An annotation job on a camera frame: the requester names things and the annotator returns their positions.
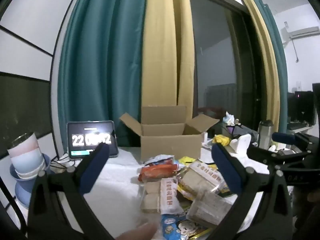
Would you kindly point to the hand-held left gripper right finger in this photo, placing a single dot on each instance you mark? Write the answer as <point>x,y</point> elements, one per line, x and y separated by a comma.
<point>226,170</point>

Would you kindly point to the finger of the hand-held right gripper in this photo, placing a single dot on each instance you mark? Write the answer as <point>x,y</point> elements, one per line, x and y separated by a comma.
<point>262,155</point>
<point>282,137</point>

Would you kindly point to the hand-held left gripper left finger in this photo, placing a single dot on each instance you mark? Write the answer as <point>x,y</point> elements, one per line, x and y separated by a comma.
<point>93,170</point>

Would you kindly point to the biscuit packet with white label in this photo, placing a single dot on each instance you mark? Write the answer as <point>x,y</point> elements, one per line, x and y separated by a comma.
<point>170,197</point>
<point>200,180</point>

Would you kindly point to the clear biscuit packet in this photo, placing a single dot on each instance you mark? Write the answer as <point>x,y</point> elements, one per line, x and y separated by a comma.
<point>207,210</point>

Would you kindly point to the yellow patterned snack bag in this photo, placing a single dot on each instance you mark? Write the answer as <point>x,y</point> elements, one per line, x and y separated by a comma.
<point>183,192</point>

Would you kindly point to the cardboard box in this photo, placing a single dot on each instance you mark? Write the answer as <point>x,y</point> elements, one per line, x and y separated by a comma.
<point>170,147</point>

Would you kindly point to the orange snack bag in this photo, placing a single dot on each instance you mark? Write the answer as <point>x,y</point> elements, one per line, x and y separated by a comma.
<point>157,172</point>

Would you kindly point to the small clear candy packet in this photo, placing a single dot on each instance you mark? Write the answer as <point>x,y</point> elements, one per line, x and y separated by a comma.
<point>160,158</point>

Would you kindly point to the white cartoon snack packet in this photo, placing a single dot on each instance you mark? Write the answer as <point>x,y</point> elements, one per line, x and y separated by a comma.
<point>187,228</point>

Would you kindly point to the blue cartoon snack packet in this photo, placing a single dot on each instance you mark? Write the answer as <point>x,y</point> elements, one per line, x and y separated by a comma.
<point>170,227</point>

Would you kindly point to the steel thermos bottle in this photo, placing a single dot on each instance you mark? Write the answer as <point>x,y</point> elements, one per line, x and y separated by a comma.
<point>265,135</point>

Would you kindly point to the white plastic appliance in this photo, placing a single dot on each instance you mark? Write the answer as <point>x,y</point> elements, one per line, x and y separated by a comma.
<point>240,143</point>

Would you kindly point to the yellow plastic bag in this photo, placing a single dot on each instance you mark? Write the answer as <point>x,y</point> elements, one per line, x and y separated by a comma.
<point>221,140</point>

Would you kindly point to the tablet with clock display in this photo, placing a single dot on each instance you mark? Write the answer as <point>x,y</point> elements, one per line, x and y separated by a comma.
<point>85,140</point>

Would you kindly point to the purple grey bag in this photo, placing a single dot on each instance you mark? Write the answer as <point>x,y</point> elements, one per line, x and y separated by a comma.
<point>237,130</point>

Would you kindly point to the small white box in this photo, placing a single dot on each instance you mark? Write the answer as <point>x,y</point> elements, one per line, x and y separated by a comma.
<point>204,137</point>

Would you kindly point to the white plastic bag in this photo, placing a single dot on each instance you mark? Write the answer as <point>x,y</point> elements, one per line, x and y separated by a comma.
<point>230,118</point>

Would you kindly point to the narrow yellow curtain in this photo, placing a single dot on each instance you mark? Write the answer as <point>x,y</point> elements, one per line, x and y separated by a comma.
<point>268,80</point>

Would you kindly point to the pale plastic bowl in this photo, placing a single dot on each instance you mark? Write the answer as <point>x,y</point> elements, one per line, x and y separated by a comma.
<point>27,162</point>
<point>32,175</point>

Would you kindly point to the narrow teal curtain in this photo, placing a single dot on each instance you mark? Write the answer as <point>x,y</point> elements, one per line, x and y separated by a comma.
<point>281,75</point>

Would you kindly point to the grey radiator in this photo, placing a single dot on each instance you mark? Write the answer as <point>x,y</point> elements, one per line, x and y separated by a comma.
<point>221,97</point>

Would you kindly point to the pink plastic bowl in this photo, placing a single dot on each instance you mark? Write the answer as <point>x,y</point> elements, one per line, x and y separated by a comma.
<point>22,142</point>

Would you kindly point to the dark glass window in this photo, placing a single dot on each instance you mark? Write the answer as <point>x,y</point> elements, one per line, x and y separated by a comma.
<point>215,55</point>

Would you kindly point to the white air conditioner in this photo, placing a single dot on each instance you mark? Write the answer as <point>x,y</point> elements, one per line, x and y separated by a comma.
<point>302,32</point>

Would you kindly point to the wide teal curtain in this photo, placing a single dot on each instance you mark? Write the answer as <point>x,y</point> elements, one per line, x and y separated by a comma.
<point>100,55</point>

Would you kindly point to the wide yellow curtain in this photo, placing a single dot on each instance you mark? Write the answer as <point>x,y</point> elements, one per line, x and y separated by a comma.
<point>160,55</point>

